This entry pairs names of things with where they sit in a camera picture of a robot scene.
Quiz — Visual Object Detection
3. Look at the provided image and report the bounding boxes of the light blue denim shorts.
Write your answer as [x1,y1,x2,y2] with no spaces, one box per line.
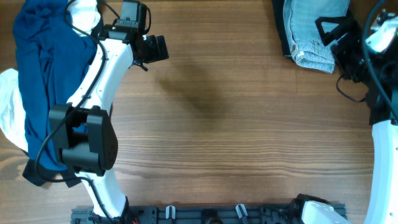
[283,0,350,73]

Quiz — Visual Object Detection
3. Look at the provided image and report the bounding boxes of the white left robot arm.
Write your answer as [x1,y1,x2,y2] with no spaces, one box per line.
[49,25,169,223]

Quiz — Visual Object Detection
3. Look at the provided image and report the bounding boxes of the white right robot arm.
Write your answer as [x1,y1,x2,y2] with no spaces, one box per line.
[315,12,397,223]

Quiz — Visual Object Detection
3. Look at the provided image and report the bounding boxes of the white garment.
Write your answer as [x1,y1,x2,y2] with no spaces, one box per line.
[1,0,101,152]

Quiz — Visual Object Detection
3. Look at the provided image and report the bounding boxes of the folded dark green garment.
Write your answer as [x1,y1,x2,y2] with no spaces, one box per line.
[272,0,359,60]

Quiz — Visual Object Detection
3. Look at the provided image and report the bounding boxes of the blue shirt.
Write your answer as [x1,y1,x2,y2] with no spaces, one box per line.
[13,0,97,171]

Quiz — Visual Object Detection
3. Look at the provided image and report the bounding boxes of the black garment under pile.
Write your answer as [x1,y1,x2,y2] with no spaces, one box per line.
[23,21,103,187]

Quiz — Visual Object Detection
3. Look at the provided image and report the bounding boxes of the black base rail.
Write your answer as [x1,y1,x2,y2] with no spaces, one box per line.
[70,203,303,224]

